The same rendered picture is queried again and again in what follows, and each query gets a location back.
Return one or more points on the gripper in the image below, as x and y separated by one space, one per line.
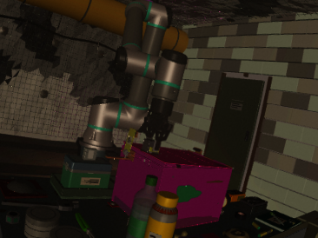
161 111

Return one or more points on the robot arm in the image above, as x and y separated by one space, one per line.
136 62

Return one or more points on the yellow tag flap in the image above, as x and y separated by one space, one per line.
131 136

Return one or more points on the magenta steel box body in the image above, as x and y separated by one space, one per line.
188 179

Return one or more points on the green tag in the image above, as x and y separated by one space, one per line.
186 193

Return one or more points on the green box with label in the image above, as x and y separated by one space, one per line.
84 173

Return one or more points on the orange black box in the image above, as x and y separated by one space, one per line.
236 197

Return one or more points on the black cube box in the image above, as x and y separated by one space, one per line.
252 208

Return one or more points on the orange latch rod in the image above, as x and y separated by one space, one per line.
118 157

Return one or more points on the grey bottle green cap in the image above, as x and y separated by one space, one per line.
142 208

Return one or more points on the yellow bottle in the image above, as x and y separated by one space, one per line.
162 217

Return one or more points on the grey wrench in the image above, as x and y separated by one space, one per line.
68 206

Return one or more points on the yellow green pen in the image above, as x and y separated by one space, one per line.
265 232

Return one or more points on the grey metal dome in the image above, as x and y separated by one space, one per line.
18 186

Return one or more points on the black book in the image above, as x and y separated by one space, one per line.
278 221

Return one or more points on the red tray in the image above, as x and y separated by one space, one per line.
5 193

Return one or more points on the orange ventilation duct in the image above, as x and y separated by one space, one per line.
101 14

